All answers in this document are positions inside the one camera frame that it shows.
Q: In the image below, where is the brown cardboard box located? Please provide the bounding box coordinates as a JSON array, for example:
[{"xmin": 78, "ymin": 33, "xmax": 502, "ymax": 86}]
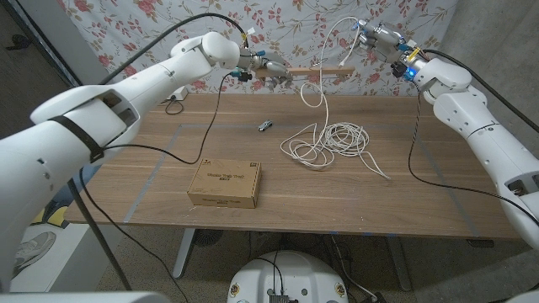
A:
[{"xmin": 187, "ymin": 157, "xmax": 262, "ymax": 210}]

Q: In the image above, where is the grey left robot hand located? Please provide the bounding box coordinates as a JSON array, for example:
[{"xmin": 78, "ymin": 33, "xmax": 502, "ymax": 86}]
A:
[{"xmin": 239, "ymin": 46, "xmax": 294, "ymax": 92}]

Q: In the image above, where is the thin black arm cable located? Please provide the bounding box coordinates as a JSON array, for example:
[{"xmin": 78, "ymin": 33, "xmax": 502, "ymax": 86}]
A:
[
  {"xmin": 407, "ymin": 82, "xmax": 539, "ymax": 228},
  {"xmin": 77, "ymin": 71, "xmax": 235, "ymax": 303}
]

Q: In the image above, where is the floral backdrop cloth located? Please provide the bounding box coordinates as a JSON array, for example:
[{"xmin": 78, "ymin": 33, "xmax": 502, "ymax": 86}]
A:
[{"xmin": 56, "ymin": 0, "xmax": 459, "ymax": 114}]

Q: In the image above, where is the white floor mat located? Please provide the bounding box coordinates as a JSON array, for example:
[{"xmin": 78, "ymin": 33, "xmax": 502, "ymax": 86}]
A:
[{"xmin": 10, "ymin": 222, "xmax": 92, "ymax": 293}]

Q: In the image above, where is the dark door rail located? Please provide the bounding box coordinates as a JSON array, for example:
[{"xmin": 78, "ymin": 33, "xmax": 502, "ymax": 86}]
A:
[{"xmin": 6, "ymin": 0, "xmax": 83, "ymax": 88}]

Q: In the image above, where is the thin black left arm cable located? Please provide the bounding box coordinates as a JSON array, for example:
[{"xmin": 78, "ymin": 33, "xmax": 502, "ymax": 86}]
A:
[{"xmin": 77, "ymin": 71, "xmax": 235, "ymax": 303}]

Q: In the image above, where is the grey table leg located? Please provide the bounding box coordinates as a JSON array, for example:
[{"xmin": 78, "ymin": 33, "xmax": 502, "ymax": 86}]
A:
[{"xmin": 385, "ymin": 235, "xmax": 414, "ymax": 292}]

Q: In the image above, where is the white floor cable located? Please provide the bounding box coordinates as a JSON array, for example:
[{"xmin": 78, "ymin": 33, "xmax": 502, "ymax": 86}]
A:
[{"xmin": 330, "ymin": 235, "xmax": 378, "ymax": 302}]

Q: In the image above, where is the wooden clip hanger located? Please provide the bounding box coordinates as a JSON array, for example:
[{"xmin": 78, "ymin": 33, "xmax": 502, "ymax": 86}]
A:
[{"xmin": 254, "ymin": 63, "xmax": 357, "ymax": 81}]

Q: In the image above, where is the yellow black slipper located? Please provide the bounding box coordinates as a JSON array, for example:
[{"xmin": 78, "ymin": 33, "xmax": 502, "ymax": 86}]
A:
[{"xmin": 41, "ymin": 205, "xmax": 68, "ymax": 228}]

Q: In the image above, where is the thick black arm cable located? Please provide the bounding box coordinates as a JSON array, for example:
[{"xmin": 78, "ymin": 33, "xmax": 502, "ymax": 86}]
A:
[
  {"xmin": 423, "ymin": 49, "xmax": 539, "ymax": 136},
  {"xmin": 67, "ymin": 12, "xmax": 249, "ymax": 292}
]

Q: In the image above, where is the black cable on base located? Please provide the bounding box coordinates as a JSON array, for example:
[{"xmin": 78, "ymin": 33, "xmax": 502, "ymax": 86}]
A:
[{"xmin": 252, "ymin": 257, "xmax": 284, "ymax": 295}]

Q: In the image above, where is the grey sneaker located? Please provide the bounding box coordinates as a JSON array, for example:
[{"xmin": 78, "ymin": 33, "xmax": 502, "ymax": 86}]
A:
[{"xmin": 14, "ymin": 231, "xmax": 56, "ymax": 277}]

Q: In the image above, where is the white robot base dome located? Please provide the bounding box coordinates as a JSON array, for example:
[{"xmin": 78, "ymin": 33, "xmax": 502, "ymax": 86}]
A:
[{"xmin": 227, "ymin": 251, "xmax": 350, "ymax": 303}]

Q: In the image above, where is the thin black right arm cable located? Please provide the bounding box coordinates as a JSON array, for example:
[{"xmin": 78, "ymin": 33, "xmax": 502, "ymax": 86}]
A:
[{"xmin": 407, "ymin": 82, "xmax": 539, "ymax": 228}]

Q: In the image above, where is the white table leg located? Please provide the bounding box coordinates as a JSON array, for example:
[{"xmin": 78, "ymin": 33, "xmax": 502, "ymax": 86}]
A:
[{"xmin": 172, "ymin": 228, "xmax": 197, "ymax": 279}]

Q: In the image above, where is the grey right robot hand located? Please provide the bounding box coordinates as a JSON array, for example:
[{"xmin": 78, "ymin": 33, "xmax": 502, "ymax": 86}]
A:
[{"xmin": 352, "ymin": 19, "xmax": 422, "ymax": 71}]

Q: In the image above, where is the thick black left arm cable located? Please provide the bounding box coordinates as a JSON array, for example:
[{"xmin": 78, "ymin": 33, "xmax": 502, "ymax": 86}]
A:
[{"xmin": 67, "ymin": 12, "xmax": 249, "ymax": 292}]

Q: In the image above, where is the black round fan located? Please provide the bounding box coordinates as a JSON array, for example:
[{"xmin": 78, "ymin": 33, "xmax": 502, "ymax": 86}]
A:
[{"xmin": 193, "ymin": 229, "xmax": 224, "ymax": 247}]

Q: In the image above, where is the white robot torso edge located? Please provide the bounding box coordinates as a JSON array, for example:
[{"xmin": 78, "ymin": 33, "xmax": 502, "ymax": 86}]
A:
[{"xmin": 0, "ymin": 291, "xmax": 172, "ymax": 303}]

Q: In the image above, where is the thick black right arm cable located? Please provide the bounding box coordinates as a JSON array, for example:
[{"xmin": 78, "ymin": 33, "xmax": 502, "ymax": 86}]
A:
[{"xmin": 423, "ymin": 49, "xmax": 539, "ymax": 136}]

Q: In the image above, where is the black door handle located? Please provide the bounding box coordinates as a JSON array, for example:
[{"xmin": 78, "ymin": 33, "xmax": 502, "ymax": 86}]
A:
[{"xmin": 6, "ymin": 34, "xmax": 31, "ymax": 51}]

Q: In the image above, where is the white Ethernet cable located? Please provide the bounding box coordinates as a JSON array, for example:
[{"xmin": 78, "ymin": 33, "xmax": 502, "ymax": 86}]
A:
[{"xmin": 280, "ymin": 16, "xmax": 392, "ymax": 180}]

